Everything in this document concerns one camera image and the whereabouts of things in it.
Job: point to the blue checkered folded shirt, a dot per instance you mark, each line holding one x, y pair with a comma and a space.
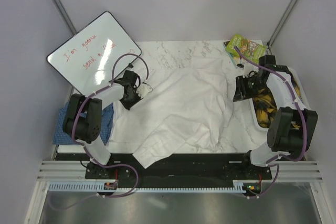
61, 138

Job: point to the white plastic basket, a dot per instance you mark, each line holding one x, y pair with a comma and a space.
302, 97

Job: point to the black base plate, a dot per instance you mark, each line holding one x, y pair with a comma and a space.
180, 170

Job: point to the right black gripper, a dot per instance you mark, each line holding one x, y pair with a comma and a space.
241, 92

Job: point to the white dry-erase board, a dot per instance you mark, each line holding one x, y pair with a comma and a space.
98, 52

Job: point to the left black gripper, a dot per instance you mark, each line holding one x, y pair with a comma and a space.
128, 106

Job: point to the white slotted cable duct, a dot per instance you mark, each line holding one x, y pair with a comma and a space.
106, 187

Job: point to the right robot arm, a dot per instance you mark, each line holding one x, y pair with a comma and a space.
290, 133

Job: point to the yellow black plaid shirt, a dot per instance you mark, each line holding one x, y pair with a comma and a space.
265, 108

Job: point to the green book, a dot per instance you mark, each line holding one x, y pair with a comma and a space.
249, 48

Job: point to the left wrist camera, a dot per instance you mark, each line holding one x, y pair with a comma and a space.
143, 90

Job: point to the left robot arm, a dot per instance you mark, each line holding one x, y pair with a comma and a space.
83, 119

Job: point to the white long sleeve shirt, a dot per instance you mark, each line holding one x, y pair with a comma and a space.
187, 107

